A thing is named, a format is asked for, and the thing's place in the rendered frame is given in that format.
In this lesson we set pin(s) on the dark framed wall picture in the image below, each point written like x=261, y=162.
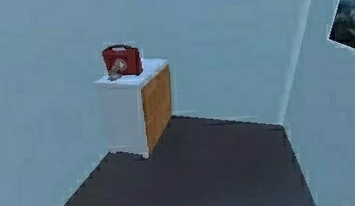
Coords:
x=350, y=20

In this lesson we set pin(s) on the white and wooden cabinet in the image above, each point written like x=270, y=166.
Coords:
x=129, y=116

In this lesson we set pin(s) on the small grey key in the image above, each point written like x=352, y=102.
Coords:
x=113, y=75

